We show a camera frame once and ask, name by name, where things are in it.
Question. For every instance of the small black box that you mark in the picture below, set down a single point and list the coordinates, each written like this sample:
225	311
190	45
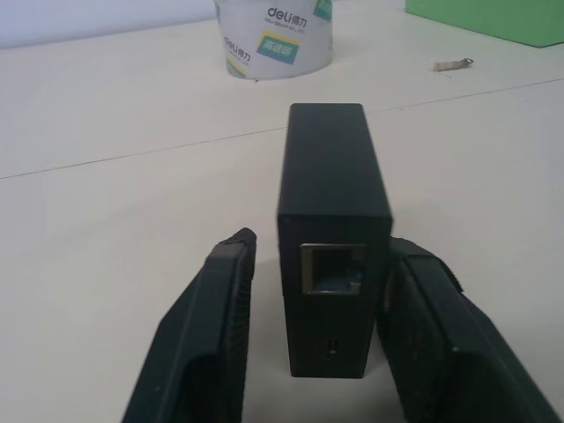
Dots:
331	211

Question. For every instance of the clear tape roll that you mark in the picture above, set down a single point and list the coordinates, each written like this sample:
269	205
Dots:
275	39

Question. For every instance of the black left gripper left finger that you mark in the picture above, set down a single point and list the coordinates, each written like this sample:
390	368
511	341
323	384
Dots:
207	335

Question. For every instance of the green box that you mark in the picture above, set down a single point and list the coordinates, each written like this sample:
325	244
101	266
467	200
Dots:
489	20

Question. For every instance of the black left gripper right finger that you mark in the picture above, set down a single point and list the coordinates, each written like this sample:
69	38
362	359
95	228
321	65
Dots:
445	352

